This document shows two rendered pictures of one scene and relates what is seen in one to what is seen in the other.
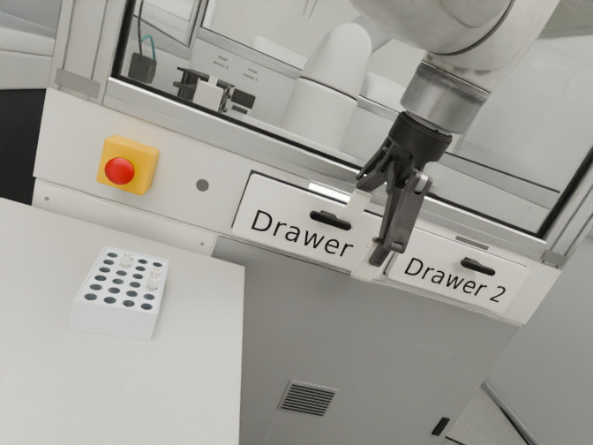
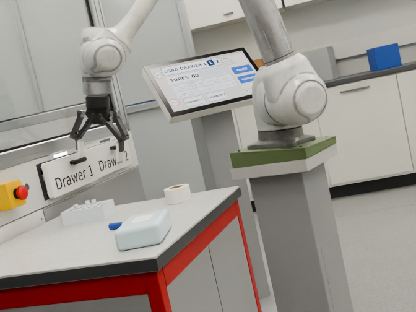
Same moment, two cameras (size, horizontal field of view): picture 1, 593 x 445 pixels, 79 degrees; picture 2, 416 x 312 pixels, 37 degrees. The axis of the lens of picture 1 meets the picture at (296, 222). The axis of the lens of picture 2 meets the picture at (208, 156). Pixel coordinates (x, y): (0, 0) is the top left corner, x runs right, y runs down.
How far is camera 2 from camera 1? 162 cm
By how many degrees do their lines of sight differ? 56
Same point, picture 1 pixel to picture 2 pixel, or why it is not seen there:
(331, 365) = not seen: hidden behind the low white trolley
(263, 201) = (54, 173)
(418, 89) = (96, 86)
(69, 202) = not seen: outside the picture
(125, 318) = (110, 205)
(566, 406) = not seen: hidden behind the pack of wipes
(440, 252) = (103, 151)
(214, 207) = (35, 194)
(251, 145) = (29, 153)
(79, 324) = (106, 215)
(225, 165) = (28, 170)
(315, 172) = (52, 148)
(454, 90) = (106, 81)
